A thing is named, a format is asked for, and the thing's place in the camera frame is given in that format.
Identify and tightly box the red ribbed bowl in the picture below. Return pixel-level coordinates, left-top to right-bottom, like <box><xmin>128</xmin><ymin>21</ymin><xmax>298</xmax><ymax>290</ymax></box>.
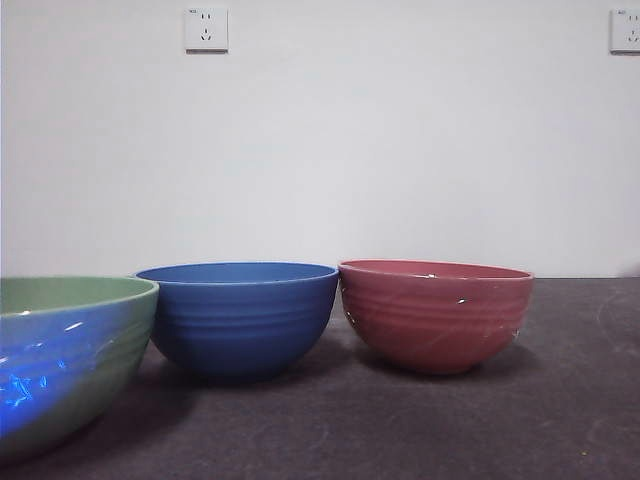
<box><xmin>337</xmin><ymin>258</ymin><xmax>535</xmax><ymax>376</ymax></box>

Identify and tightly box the green ribbed bowl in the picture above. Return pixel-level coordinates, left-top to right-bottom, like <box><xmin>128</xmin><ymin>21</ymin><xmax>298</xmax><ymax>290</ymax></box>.
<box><xmin>0</xmin><ymin>275</ymin><xmax>160</xmax><ymax>469</ymax></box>

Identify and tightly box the blue ribbed bowl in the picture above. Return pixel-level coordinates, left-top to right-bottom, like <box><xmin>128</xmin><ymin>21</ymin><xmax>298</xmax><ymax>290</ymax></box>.
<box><xmin>134</xmin><ymin>262</ymin><xmax>340</xmax><ymax>386</ymax></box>

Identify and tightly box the white wall socket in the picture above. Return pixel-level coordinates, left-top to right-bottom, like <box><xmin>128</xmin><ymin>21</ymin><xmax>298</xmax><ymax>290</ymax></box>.
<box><xmin>608</xmin><ymin>8</ymin><xmax>640</xmax><ymax>55</ymax></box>
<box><xmin>184</xmin><ymin>5</ymin><xmax>230</xmax><ymax>54</ymax></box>

